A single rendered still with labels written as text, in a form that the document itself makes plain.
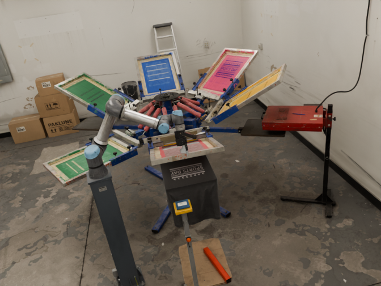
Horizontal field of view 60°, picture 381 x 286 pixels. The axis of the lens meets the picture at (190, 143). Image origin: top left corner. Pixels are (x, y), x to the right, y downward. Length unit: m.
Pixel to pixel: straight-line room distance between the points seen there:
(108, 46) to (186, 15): 1.69
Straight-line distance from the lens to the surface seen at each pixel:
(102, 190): 2.70
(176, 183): 2.82
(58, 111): 6.99
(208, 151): 2.59
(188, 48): 7.15
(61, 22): 7.08
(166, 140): 3.12
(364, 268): 3.49
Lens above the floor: 2.48
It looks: 26 degrees down
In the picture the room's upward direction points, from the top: 8 degrees counter-clockwise
